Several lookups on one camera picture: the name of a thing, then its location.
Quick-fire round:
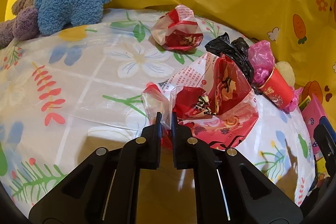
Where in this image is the red paper cup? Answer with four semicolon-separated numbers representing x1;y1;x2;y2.
258;67;294;110

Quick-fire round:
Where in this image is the large red snack wrapper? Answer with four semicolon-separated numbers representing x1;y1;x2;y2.
142;52;259;150

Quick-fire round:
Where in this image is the black plastic bag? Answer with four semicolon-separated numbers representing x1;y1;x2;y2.
205;32;254;84

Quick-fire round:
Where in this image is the small red white wrapper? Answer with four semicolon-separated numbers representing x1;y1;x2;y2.
150;5;203;52

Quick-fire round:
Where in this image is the pink knotted plastic bag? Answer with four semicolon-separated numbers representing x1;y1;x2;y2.
284;87;303;113

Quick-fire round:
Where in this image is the pink plastic bucket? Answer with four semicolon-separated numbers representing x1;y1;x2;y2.
301;94;326;155

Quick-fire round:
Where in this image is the yellow tissue pack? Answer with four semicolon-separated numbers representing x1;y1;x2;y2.
298;96;311;111

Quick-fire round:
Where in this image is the cream round plush ball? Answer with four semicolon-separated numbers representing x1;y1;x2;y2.
275;61;295;87

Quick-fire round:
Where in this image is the floral bed sheet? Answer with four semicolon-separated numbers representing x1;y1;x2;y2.
1;9;315;215

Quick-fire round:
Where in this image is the purple teddy bear plush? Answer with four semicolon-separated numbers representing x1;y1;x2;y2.
1;0;39;48

